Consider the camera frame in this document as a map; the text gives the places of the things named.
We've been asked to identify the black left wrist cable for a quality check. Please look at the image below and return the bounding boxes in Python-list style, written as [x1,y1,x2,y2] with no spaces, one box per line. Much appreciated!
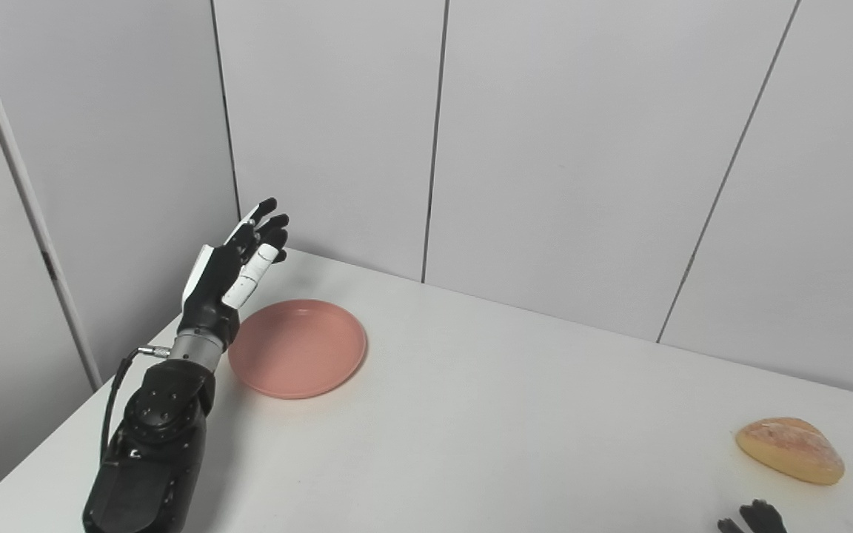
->
[99,345,173,461]

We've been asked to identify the golden crusty bread roll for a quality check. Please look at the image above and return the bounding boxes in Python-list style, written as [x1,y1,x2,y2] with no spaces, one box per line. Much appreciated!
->
[735,417,846,486]

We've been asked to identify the black and white right hand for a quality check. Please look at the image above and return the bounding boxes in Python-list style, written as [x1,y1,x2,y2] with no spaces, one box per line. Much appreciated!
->
[717,499,789,533]

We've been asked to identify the black and white left hand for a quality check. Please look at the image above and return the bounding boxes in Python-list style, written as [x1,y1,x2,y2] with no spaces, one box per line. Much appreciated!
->
[177,197,290,346]

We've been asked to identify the pink round plate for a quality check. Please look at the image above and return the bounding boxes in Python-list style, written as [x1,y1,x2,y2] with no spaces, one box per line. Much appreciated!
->
[228,299,368,400]

